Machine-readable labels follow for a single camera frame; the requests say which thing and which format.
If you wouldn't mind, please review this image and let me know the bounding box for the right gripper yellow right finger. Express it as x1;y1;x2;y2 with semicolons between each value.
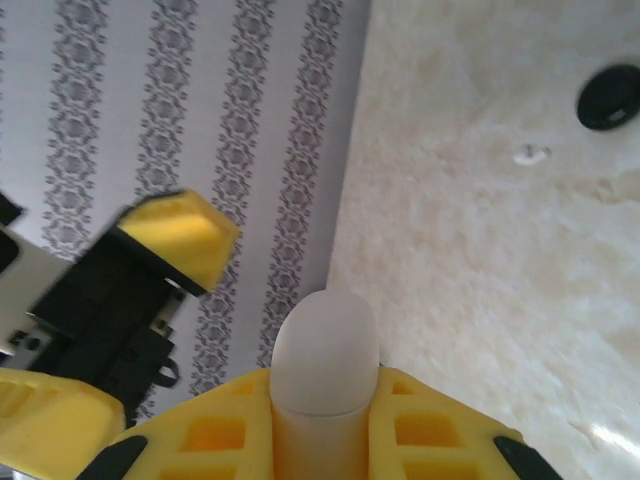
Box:
368;367;569;480

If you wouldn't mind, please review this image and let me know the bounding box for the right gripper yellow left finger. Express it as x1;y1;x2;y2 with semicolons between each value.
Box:
94;368;275;480

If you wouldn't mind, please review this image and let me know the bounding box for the white earbud charging case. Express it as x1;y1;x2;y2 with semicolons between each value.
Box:
269;289;381;480

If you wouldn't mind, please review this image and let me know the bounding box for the white wireless earbud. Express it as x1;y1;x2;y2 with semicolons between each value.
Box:
512;143;554;166

